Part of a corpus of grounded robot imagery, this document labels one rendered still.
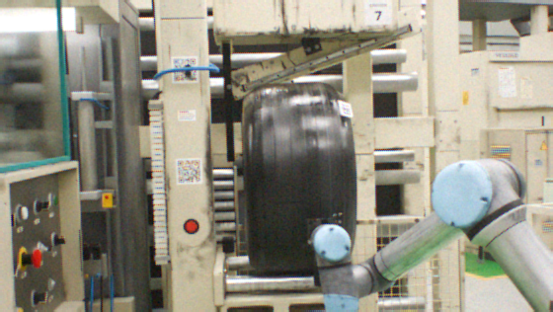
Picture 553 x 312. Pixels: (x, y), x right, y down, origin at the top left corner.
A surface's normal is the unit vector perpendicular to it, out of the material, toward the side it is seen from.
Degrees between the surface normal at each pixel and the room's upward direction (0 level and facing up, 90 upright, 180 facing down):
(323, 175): 85
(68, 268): 90
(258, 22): 90
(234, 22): 90
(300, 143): 68
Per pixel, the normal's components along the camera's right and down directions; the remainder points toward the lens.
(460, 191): -0.74, -0.04
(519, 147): -0.91, 0.05
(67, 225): 0.05, 0.05
